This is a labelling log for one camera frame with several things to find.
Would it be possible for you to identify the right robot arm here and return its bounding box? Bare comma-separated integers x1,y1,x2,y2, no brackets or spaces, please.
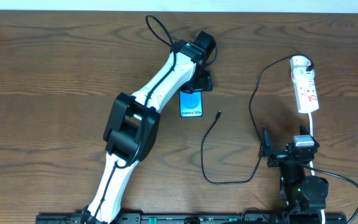
259,125,329,223

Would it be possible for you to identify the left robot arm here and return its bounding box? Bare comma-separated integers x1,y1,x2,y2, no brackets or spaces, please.
80,31,216,223

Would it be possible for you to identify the white power strip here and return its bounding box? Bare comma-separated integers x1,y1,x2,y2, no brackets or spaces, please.
291,67,319,114

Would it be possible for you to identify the black USB charging cable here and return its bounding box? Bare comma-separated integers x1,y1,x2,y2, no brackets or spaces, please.
200,54,315,185

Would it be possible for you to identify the white USB charger plug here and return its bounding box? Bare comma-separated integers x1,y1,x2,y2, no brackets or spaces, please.
290,55,312,70

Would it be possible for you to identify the blue-screen Samsung smartphone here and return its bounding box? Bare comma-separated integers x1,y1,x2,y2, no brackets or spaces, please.
179,91,203,118

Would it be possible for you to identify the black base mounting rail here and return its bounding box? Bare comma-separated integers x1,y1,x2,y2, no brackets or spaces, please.
35,212,347,224

